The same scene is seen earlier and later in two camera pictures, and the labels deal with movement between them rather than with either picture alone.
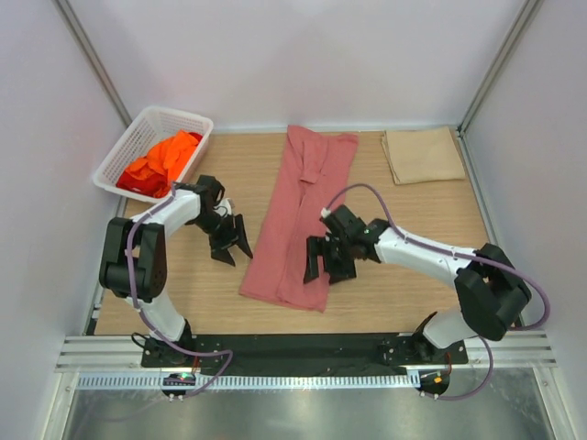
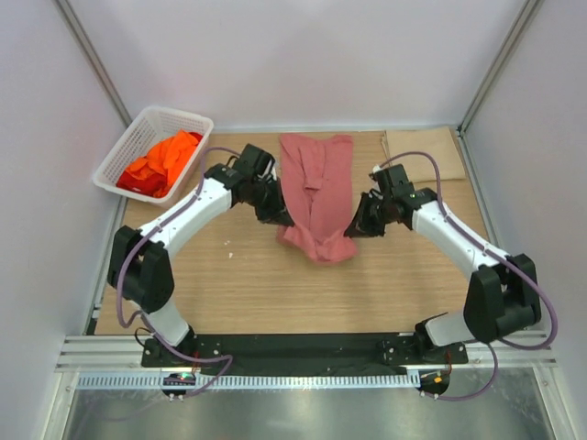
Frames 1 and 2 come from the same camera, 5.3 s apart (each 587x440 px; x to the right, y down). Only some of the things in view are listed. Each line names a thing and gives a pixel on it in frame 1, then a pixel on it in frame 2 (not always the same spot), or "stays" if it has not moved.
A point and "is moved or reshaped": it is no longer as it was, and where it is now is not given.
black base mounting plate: (297, 354) stays
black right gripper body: (337, 252) to (373, 214)
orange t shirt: (155, 173) stays
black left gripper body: (220, 229) to (266, 200)
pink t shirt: (311, 186) is moved or reshaped
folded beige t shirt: (423, 155) stays
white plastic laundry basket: (159, 150) stays
